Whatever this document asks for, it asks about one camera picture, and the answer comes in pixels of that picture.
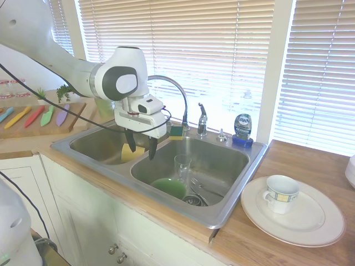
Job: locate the chrome gooseneck faucet spout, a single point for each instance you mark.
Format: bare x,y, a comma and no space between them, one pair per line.
185,110

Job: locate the clear bottle with yellow liquid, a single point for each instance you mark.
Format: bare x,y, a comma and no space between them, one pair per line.
104,108

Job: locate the metal cabinet knob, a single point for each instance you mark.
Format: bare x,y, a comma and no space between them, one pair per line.
122,257
112,248

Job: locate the green plastic knife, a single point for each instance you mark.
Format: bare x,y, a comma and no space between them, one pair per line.
47,116

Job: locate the blue Dawn dish soap bottle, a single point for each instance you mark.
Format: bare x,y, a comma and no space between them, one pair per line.
242,124

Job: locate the wooden cutting board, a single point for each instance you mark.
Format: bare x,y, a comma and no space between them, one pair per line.
33,130

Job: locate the blue plastic knife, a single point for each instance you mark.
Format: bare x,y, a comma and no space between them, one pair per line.
7,113

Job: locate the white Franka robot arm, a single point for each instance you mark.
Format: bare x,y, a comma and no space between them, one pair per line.
69,63

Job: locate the black sink drain strainer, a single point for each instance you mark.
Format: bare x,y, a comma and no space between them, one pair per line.
192,200

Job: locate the white base cabinet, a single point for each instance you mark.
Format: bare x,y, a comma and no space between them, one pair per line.
83,207

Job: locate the small spiky potted plant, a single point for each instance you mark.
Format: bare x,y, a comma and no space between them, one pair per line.
41,95

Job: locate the yellow and green sponge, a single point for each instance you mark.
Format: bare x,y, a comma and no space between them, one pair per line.
177,132

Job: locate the narrow white window blind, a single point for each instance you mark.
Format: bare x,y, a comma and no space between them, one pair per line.
61,27

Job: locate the leafy potted plant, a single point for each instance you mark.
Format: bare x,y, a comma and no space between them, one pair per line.
64,92

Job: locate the green bowl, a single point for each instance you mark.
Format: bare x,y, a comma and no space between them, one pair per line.
166,187

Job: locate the glass jar with red lid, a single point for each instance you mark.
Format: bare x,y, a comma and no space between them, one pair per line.
18,86
4,86

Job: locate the purple plastic knife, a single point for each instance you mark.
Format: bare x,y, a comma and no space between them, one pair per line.
62,116

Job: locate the white dinner plate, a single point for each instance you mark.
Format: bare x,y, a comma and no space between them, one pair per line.
305,221

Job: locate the yellow plastic knife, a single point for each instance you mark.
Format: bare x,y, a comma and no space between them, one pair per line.
18,116

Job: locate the white patterned teacup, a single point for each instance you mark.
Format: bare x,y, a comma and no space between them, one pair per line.
280,199

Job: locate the yellow plastic mug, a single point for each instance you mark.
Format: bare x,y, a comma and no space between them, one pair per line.
129,155

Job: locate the stainless steel double sink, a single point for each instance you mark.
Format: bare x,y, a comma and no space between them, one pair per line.
213,166

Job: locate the clear drinking glass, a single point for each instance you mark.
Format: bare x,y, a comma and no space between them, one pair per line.
181,166

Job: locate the wide white window blind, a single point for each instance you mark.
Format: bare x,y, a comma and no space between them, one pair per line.
177,50

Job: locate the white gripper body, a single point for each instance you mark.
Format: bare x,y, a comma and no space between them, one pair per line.
138,122

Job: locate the small chrome sink cap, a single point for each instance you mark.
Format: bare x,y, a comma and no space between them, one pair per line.
221,135

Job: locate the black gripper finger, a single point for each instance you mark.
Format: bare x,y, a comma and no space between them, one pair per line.
130,141
152,148

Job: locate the red plastic knife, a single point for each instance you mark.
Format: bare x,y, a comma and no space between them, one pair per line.
34,116

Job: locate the metal utensils in sink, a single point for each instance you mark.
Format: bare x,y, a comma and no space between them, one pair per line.
195,183

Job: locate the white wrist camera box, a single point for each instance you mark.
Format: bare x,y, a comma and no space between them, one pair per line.
149,104

